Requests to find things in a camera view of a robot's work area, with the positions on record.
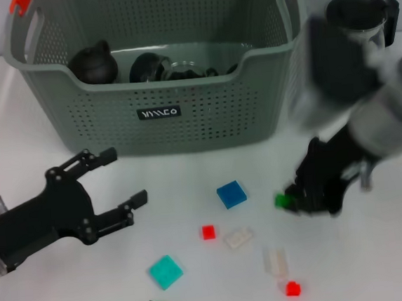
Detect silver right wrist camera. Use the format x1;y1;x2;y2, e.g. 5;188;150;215
280;7;395;133

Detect clear toy brick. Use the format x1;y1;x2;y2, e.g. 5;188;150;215
261;243;290;280

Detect right gripper cable with plug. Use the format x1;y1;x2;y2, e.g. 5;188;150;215
358;159;374;193

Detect blue toy brick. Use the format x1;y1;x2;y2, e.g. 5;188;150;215
215;180;248;212

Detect small red toy brick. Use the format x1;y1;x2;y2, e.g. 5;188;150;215
283;280;302;298
201;225;217;242

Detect dark clay teapot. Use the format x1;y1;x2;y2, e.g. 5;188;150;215
66;37;121;87

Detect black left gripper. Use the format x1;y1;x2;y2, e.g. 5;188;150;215
0;144;155;274

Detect glass pitcher with black lid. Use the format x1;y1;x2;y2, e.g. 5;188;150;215
323;0;402;58

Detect grey perforated plastic storage bin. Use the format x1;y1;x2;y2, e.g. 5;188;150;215
0;0;319;168

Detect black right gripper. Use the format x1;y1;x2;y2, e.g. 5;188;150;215
278;123;373;221

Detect white toy brick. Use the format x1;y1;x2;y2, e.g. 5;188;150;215
223;225;256;252

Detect teal toy brick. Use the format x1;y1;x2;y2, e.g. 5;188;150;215
146;253;186;292

